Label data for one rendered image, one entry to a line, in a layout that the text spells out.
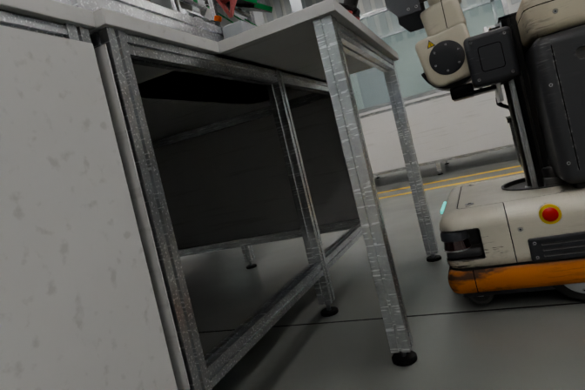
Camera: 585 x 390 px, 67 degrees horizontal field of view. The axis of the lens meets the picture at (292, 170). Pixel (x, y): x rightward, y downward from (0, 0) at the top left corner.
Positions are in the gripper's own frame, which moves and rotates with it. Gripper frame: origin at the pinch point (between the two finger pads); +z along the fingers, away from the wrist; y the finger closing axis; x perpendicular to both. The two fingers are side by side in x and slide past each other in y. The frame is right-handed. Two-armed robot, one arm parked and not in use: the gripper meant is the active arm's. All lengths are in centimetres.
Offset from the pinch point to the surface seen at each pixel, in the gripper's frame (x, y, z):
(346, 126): 41, 37, 48
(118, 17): 14, 72, 20
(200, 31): 5.8, 31.7, 13.2
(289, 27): 33, 38, 22
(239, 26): 11.9, 19.7, 11.5
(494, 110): 89, -383, 52
